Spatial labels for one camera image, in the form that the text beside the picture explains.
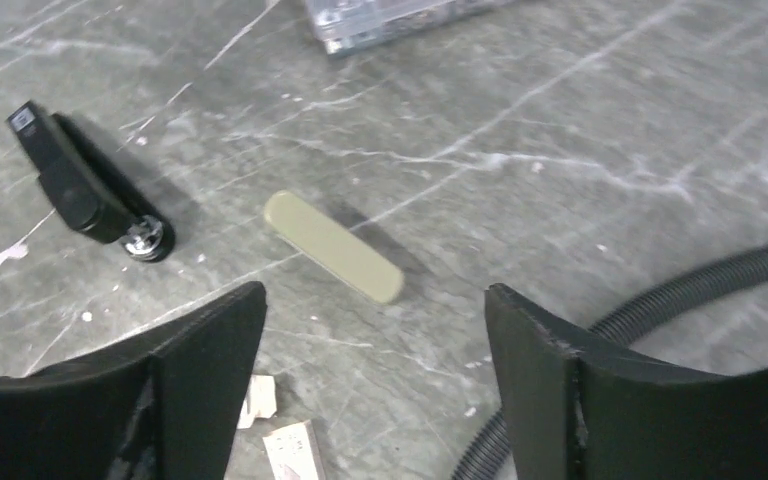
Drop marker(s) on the staple tray with staples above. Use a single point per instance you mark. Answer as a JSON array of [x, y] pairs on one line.
[[260, 401]]

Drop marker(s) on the clear plastic organizer box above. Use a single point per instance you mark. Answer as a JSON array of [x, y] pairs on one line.
[[344, 27]]

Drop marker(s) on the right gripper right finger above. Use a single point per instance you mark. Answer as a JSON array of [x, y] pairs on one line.
[[580, 407]]

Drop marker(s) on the white staple box sleeve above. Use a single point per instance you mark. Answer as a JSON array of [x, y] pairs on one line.
[[293, 453]]

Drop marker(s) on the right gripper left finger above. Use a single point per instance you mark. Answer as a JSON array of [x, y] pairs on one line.
[[162, 404]]

